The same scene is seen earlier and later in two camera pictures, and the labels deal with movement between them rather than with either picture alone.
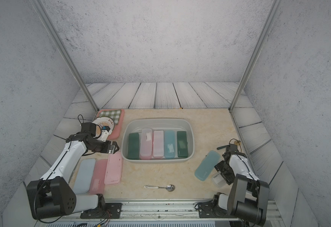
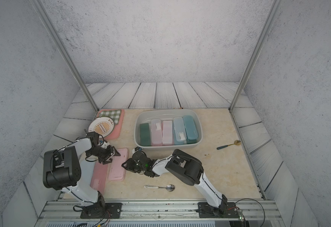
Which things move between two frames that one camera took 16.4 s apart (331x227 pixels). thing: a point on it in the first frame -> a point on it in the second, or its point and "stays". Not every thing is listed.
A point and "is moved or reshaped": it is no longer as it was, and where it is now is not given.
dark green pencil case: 133,146 -> 145,137
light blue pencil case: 84,176 stays
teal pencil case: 207,165 -> 191,132
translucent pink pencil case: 158,144 -> 167,132
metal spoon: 169,187 stays
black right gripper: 229,178 -> 128,165
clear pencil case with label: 146,144 -> 156,133
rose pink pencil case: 98,182 stays
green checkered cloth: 114,114 stays
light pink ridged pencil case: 113,171 is moved or reshaped
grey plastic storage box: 158,140 is moved or reshaped
